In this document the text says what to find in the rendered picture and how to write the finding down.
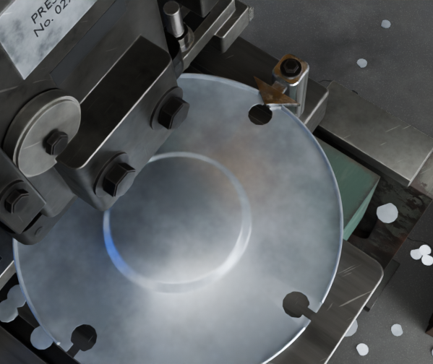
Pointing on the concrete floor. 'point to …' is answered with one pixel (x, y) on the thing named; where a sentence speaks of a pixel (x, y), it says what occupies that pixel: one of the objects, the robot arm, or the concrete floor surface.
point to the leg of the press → (350, 111)
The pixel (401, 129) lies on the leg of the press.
